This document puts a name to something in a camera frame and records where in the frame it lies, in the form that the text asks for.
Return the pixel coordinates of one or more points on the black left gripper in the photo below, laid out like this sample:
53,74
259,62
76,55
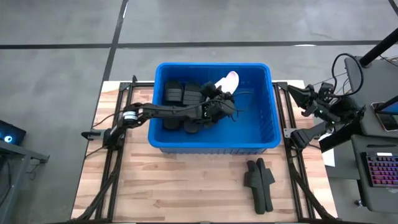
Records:
217,110

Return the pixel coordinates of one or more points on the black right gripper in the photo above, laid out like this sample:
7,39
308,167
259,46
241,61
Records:
323,107

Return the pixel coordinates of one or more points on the pink slide sandal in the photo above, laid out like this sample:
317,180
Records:
230,81

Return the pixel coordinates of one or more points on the large black slide sandal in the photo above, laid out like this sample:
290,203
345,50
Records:
173,91

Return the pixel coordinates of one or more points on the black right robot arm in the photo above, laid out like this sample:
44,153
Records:
311,135

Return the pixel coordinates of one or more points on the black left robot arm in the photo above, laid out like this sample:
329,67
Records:
168,111

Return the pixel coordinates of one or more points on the blue plastic bin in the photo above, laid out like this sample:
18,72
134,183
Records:
248,130

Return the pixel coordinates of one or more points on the white paper sheet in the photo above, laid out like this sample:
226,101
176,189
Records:
330,160

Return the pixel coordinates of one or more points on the grey desk top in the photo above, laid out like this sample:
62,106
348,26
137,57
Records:
373,90

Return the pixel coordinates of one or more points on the black round pole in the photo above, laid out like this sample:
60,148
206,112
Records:
377,49

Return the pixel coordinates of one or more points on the tablet with dark screen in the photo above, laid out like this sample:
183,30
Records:
388,123

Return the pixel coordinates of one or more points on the backlit black keyboard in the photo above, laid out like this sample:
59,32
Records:
384,171

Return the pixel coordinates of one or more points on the grey keyboard tray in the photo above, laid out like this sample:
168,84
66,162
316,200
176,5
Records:
363,193

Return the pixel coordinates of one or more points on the black device with blue light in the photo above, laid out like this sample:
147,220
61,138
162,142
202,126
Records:
15,132

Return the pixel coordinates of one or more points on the grey metal stand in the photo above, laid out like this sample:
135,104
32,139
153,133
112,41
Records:
18,149

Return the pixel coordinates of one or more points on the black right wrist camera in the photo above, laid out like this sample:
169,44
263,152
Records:
327,87

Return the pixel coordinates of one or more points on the black aluminium frame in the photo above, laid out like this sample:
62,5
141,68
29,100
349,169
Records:
292,168
107,186

